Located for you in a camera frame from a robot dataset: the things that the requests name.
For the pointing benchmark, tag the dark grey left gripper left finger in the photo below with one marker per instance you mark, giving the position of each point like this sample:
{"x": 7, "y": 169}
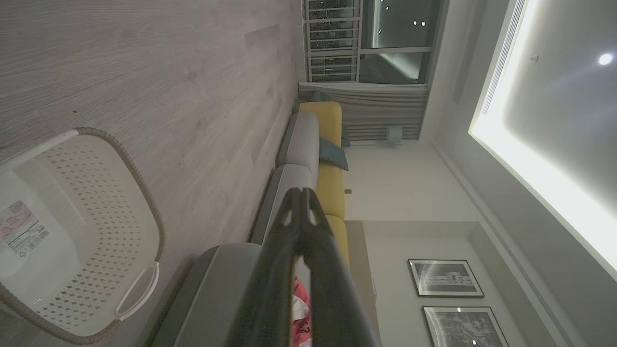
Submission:
{"x": 270, "y": 289}

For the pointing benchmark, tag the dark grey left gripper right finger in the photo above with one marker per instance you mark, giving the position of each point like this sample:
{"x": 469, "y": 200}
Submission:
{"x": 332, "y": 299}

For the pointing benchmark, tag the red and white clothing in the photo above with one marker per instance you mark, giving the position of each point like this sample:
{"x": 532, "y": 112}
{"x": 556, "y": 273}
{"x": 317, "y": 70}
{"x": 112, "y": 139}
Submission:
{"x": 300, "y": 313}

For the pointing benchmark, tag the white perforated laundry basket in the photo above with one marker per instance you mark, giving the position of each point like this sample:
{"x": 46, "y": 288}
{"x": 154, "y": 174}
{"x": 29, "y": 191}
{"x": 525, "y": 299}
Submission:
{"x": 96, "y": 193}

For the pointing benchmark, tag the yellow sofa backrest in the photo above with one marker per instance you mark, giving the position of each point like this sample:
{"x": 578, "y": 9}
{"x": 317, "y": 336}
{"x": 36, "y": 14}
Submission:
{"x": 340, "y": 236}
{"x": 330, "y": 193}

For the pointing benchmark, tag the framed black white picture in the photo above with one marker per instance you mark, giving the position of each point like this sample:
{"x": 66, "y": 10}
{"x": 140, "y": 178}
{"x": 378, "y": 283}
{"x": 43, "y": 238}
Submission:
{"x": 462, "y": 327}
{"x": 446, "y": 278}

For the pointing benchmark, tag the blue throw pillow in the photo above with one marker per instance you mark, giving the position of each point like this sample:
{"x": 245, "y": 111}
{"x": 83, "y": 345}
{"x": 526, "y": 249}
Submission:
{"x": 332, "y": 154}
{"x": 345, "y": 136}

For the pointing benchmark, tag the pale teal lamp shade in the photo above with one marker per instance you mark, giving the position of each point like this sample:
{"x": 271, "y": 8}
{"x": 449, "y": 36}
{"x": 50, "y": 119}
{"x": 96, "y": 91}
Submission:
{"x": 395, "y": 135}

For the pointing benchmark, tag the grey curtain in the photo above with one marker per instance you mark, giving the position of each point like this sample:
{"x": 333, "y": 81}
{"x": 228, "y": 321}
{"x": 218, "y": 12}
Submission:
{"x": 381, "y": 111}

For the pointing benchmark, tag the white balcony railing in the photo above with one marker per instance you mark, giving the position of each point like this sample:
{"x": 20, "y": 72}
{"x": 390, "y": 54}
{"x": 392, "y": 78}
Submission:
{"x": 332, "y": 50}

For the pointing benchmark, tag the barcode label sticker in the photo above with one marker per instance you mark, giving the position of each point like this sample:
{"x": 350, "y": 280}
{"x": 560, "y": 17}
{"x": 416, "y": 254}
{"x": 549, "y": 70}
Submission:
{"x": 21, "y": 229}

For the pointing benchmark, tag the glass balcony window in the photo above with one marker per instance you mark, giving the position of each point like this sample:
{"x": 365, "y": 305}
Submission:
{"x": 400, "y": 29}

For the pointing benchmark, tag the linear ceiling air vent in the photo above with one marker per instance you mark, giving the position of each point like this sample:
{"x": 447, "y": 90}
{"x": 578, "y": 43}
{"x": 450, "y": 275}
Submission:
{"x": 501, "y": 53}

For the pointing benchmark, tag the round ceiling spotlight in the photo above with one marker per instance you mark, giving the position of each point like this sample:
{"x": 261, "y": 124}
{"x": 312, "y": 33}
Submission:
{"x": 605, "y": 59}

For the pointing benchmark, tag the beige upholstered wall panel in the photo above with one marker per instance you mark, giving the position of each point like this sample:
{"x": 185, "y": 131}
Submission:
{"x": 359, "y": 270}

